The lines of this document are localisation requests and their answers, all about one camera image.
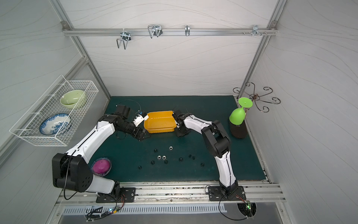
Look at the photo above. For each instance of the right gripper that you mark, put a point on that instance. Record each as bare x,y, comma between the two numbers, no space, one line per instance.
179,126

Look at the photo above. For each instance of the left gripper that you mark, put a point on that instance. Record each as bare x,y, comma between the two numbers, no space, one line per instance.
140,133

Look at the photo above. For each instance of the yellow plastic storage box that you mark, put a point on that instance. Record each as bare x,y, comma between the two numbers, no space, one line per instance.
160,122

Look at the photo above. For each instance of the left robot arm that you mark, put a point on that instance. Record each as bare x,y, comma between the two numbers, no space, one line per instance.
70,171

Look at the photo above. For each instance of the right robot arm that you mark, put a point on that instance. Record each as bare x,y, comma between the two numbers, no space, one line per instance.
217,143

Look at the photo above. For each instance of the purple fruit in bowl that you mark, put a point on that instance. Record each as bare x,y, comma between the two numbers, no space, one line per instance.
101,167

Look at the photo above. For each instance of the green plastic goblet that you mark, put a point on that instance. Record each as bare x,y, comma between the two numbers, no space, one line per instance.
238,116

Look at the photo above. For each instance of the green ceramic bowl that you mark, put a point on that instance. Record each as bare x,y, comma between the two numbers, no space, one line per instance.
74,99

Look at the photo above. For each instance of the blue white patterned bowl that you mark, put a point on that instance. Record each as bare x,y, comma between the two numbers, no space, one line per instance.
57,124

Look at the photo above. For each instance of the metal double hook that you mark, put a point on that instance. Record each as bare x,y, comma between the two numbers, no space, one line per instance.
123,40

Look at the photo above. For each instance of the small metal hook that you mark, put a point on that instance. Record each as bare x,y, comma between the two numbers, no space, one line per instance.
187,30

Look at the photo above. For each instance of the metal clip hook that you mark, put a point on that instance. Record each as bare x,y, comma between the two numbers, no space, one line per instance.
154,30

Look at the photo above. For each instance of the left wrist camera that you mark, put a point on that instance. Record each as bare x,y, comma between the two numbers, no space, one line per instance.
139,118

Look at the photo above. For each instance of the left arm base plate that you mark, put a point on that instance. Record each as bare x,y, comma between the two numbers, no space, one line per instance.
126,195

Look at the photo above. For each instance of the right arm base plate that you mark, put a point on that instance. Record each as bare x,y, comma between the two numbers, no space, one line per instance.
217,193

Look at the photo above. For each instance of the black scroll wall hook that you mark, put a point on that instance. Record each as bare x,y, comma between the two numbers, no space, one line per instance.
255,97

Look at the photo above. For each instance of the white wire basket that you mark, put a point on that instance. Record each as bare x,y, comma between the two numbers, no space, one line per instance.
27,127

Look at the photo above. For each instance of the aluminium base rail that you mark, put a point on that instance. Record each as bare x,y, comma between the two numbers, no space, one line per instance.
198,192

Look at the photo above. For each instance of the metal bracket hook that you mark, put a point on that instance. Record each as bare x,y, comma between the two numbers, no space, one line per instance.
255,31

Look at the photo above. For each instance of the aluminium top rail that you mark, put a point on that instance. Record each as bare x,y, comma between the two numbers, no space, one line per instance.
272,30

